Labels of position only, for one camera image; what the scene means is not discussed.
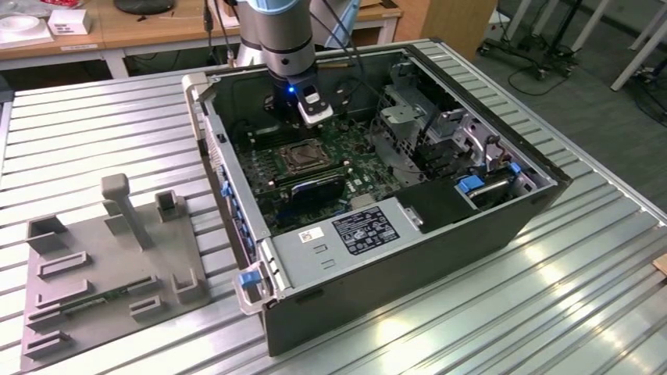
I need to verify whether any silver green CPU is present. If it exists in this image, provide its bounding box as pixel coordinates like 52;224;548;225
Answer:
289;146;321;165

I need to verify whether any CPU socket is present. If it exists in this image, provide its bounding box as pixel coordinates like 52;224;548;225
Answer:
278;140;334;175

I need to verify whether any black RAM slot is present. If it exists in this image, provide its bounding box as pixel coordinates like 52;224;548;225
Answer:
268;166;349;187

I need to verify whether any green motherboard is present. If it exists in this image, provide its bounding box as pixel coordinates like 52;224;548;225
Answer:
230;116;417;231

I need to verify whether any perforated metal disk cage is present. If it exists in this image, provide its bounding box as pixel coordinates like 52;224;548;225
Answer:
369;82;437;132

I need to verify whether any black graphics card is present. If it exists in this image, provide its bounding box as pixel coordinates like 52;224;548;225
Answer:
273;173;348;231

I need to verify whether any small silver heatsink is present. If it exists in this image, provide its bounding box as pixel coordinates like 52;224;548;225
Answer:
345;194;378;210

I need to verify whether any wooden desk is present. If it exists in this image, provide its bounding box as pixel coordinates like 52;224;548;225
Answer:
0;0;405;72

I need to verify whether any black round stand base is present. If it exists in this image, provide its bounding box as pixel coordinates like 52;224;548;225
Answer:
112;0;176;14

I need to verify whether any black plastic shroud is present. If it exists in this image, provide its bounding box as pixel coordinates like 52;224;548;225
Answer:
393;180;484;234

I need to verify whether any silver power supply unit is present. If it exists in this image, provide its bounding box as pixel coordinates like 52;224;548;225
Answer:
257;195;422;292

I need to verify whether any wooden cabinet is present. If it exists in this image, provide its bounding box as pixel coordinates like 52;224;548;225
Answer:
393;0;498;63

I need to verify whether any blue disk carrier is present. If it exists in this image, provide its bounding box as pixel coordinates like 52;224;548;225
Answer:
450;174;484;195

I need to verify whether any blue case latch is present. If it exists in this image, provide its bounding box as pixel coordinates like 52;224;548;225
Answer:
234;269;261;291

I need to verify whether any white cardboard box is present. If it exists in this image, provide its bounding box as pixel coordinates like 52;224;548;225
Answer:
46;9;93;37

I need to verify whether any dark grey PC case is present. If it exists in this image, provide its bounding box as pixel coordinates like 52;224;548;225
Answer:
180;38;572;357

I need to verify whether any grey parts rack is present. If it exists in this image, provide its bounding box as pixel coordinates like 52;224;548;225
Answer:
18;173;212;372

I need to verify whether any white foam tray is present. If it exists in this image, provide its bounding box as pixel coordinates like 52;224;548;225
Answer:
0;13;54;45

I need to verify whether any black wheeled stand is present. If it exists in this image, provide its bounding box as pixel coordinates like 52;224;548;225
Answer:
477;0;582;81

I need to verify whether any green RAM stick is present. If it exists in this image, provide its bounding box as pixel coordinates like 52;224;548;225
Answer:
60;284;134;313

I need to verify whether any white table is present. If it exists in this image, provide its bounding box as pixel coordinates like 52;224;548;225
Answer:
569;0;667;93

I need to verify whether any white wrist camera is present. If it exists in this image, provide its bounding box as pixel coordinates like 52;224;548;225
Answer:
293;82;336;129

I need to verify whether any silver drive bay bracket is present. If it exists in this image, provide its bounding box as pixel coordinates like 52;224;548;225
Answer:
430;109;509;173

